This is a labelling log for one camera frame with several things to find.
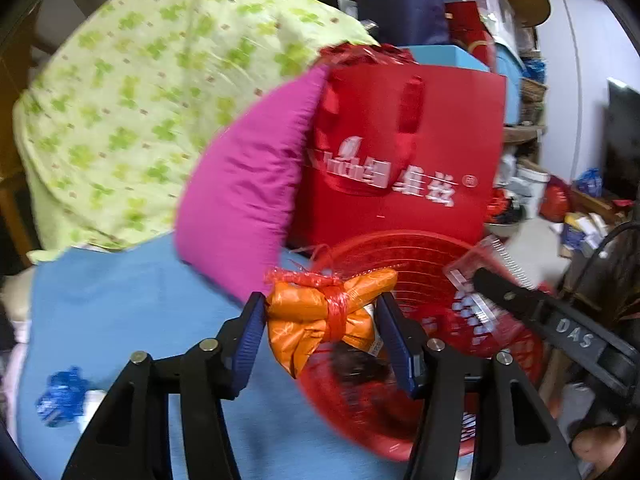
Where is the blue plastic bag wad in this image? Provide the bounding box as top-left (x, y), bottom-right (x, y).
top-left (36, 366), bottom-right (89, 427)

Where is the white red cigarette box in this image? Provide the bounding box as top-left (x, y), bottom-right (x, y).
top-left (444, 235), bottom-right (533, 349)

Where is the orange plastic bag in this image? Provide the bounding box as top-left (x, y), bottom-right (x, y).
top-left (266, 268), bottom-right (398, 378)

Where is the black plastic bag wad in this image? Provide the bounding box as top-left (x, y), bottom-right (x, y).
top-left (330, 341), bottom-right (390, 386)

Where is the person right hand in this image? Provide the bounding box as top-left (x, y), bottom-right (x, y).
top-left (572, 426), bottom-right (627, 472)

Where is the blue towel blanket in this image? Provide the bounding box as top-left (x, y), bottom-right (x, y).
top-left (15, 236), bottom-right (405, 479)

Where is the red plastic mesh basket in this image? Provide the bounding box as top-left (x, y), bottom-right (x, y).
top-left (297, 228), bottom-right (549, 463)

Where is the magenta pillow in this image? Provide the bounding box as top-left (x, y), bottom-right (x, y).
top-left (175, 66), bottom-right (329, 301)

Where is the red paper gift bag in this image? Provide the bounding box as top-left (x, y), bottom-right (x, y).
top-left (288, 42), bottom-right (506, 247)

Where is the green clover quilt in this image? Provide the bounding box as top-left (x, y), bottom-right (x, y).
top-left (13, 0), bottom-right (371, 261)

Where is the light blue cardboard box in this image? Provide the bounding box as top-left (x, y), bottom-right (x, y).
top-left (401, 44), bottom-right (490, 73)

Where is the navy tote bag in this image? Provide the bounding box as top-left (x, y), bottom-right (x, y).
top-left (356, 0), bottom-right (450, 47)

